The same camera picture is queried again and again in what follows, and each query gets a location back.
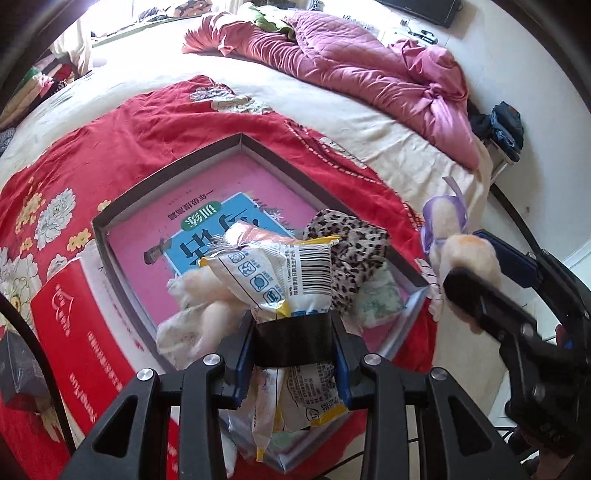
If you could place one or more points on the green floral tissue packet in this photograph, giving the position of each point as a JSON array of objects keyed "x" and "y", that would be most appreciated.
[{"x": 379, "y": 300}]

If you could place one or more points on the black wall television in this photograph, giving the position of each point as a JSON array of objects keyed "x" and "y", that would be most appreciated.
[{"x": 438, "y": 12}]

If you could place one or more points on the small bear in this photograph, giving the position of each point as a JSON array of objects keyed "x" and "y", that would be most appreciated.
[{"x": 198, "y": 287}]

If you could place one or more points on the clothes on window sill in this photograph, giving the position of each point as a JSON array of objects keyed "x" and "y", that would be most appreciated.
[{"x": 191, "y": 8}]

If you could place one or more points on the leopard print scrunchie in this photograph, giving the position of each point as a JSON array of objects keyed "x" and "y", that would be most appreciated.
[{"x": 358, "y": 255}]

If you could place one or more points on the cream plush rabbit toy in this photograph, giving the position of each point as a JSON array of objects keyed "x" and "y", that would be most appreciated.
[{"x": 448, "y": 244}]

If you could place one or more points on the dark clothes on stool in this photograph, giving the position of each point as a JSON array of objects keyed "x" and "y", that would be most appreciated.
[{"x": 503, "y": 126}]

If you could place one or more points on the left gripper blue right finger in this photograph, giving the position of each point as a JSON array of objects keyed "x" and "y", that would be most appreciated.
[{"x": 349, "y": 350}]

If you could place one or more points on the red floral blanket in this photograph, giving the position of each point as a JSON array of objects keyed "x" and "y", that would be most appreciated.
[{"x": 47, "y": 208}]

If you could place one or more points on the green cloth on duvet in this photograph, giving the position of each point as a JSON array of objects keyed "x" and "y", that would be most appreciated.
[{"x": 268, "y": 19}]

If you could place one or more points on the red tissue pack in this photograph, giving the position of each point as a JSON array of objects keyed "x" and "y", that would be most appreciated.
[{"x": 92, "y": 347}]

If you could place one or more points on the dark blue small box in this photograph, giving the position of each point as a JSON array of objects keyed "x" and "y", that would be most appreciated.
[{"x": 23, "y": 386}]

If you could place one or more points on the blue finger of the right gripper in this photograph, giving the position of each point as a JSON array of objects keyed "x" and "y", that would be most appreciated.
[
  {"x": 519, "y": 267},
  {"x": 494, "y": 312}
]

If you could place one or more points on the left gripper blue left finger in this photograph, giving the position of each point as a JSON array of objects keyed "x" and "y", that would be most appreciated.
[{"x": 236, "y": 353}]

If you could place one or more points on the orange roll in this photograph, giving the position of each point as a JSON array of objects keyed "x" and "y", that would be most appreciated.
[{"x": 242, "y": 233}]

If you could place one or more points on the stack of folded clothes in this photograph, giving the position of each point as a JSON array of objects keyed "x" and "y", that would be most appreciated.
[{"x": 67, "y": 59}]

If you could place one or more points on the white floral scrunchie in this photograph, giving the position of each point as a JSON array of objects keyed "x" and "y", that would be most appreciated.
[{"x": 194, "y": 332}]

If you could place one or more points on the dark shallow box tray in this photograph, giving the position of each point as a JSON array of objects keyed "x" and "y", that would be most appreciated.
[{"x": 233, "y": 201}]

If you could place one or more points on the pink quilted duvet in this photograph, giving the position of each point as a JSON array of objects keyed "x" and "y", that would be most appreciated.
[{"x": 422, "y": 87}]

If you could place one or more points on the pink and blue book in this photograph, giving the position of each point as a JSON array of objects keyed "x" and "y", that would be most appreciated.
[{"x": 162, "y": 227}]

